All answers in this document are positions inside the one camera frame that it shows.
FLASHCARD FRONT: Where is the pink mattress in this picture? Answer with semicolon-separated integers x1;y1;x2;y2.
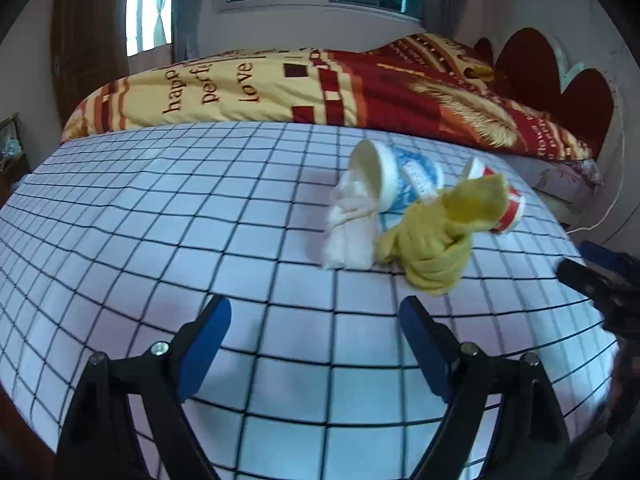
505;152;606;211

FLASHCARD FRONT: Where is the white cup with blue print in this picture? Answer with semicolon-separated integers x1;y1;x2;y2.
348;139;446;213

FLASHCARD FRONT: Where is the yellow towel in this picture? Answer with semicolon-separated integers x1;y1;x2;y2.
376;174;511;297

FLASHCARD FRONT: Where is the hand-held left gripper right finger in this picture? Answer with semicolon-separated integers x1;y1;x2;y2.
399;295;576;480

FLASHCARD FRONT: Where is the small window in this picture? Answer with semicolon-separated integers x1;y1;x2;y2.
125;0;173;58

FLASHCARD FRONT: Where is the white cloth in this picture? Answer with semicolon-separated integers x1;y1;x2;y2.
325;170;382;271

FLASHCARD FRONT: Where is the red paper cup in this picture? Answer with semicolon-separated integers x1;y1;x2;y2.
460;157;527;235

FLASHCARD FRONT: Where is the red and white headboard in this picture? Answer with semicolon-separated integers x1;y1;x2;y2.
472;27;621;161

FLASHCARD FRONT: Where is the red and yellow printed quilt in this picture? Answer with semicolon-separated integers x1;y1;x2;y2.
60;32;598;161

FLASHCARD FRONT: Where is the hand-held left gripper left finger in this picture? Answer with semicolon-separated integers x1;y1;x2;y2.
55;294;233;480

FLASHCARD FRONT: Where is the white cable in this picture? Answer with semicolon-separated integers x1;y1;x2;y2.
565;195;618;234

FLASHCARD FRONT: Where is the wooden door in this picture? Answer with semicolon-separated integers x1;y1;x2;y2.
50;0;131;126

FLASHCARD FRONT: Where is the grey curtain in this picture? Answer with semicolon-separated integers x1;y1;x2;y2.
170;0;223;63
420;0;476;46

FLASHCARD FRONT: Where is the checked tablecloth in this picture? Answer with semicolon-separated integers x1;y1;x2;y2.
0;121;621;480

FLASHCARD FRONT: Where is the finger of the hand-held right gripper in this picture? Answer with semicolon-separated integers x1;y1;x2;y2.
580;241;640;281
556;258;621;308

